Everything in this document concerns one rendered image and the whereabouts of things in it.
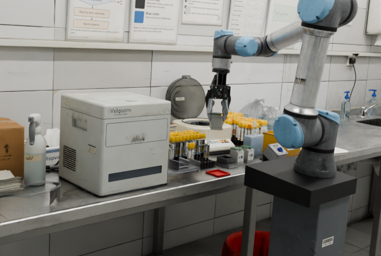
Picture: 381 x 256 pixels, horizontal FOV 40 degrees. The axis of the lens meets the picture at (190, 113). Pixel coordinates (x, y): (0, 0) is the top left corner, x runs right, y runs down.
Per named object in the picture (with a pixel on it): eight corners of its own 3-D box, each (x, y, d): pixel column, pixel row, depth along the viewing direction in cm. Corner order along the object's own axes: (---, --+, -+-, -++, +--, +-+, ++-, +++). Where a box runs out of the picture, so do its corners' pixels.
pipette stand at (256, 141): (252, 160, 227) (254, 137, 225) (239, 157, 232) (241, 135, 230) (264, 157, 235) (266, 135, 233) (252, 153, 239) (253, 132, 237)
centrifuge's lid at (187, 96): (169, 75, 248) (161, 75, 255) (170, 127, 249) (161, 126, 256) (206, 75, 260) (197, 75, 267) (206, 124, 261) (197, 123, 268)
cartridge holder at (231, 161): (228, 169, 210) (229, 160, 209) (212, 163, 216) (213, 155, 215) (237, 167, 214) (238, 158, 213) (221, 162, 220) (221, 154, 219)
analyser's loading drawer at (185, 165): (157, 179, 181) (158, 165, 180) (146, 175, 186) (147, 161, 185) (200, 171, 195) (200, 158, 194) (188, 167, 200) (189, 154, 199)
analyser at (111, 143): (99, 198, 164) (102, 105, 159) (57, 176, 184) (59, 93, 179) (173, 183, 185) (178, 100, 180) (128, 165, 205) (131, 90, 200)
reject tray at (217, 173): (217, 177, 196) (217, 175, 196) (205, 173, 201) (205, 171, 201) (230, 175, 201) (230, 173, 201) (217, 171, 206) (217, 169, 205)
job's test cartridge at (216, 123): (222, 130, 209) (223, 115, 208) (210, 129, 209) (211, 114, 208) (220, 128, 213) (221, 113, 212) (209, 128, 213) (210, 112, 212)
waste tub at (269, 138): (282, 158, 233) (284, 137, 231) (259, 152, 243) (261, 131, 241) (300, 156, 241) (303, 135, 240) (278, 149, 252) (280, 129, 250)
